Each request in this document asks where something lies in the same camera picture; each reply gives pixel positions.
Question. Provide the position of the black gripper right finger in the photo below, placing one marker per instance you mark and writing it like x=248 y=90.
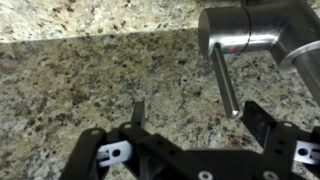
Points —
x=259 y=123

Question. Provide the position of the stainless steel kitchen faucet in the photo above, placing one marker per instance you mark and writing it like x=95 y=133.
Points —
x=288 y=29

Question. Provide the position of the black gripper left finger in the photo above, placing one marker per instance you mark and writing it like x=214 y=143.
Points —
x=138 y=115

